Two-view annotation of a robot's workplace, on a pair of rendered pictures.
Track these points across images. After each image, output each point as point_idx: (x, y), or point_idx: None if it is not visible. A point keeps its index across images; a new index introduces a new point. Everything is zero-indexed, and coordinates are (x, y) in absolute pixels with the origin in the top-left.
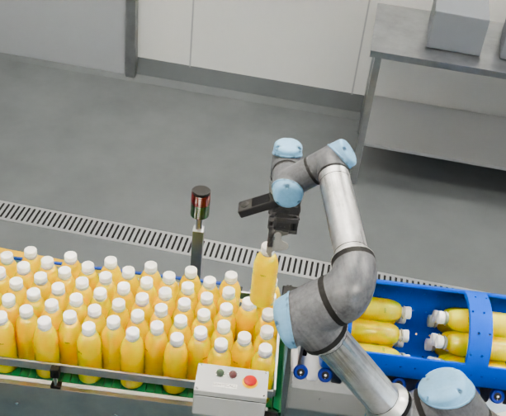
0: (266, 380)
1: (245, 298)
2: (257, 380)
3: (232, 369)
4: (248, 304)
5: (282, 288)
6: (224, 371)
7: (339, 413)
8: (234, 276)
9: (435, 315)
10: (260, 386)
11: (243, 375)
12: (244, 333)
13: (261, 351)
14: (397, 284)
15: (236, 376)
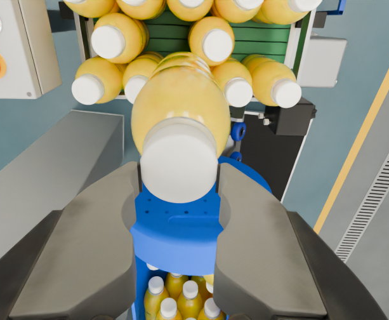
0: (11, 94)
1: (225, 37)
2: (3, 79)
3: (6, 20)
4: (204, 47)
5: (307, 103)
6: None
7: (139, 159)
8: (300, 4)
9: (207, 311)
10: None
11: None
12: (113, 42)
13: (73, 82)
14: (228, 315)
15: None
